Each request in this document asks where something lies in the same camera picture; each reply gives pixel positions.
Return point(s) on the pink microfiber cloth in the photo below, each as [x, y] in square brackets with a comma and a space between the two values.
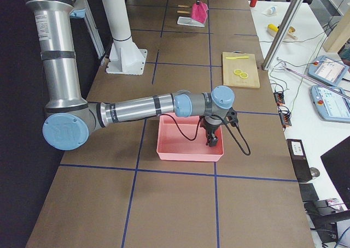
[199, 12]

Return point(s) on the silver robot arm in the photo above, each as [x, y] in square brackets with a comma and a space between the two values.
[71, 119]

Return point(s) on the wooden rack rod two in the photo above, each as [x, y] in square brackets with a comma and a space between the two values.
[183, 12]

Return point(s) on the white rack tray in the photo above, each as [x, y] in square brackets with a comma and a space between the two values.
[187, 21]

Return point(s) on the pink plastic bin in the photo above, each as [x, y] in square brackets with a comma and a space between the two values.
[180, 139]

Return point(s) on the lemon slice one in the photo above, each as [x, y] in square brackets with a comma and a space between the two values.
[237, 72]

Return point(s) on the small white bottle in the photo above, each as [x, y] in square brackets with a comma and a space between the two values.
[272, 11]

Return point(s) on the yellow plastic knife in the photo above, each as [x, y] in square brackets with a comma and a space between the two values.
[237, 57]

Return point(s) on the bamboo cutting board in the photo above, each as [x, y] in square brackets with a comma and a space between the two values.
[249, 66]

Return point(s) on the black power box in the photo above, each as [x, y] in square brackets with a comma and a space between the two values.
[299, 160]

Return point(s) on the white column with base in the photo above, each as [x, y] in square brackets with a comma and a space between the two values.
[125, 57]

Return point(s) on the teach pendant near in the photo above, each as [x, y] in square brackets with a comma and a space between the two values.
[330, 105]

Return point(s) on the teach pendant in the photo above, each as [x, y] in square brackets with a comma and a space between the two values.
[327, 70]
[330, 105]

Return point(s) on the black monitor corner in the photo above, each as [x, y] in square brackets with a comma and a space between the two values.
[336, 163]

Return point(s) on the teach pendant far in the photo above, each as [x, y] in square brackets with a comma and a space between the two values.
[327, 70]

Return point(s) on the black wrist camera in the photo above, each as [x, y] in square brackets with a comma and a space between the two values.
[231, 117]

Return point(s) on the aluminium frame post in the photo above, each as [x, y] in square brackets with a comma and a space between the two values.
[282, 31]

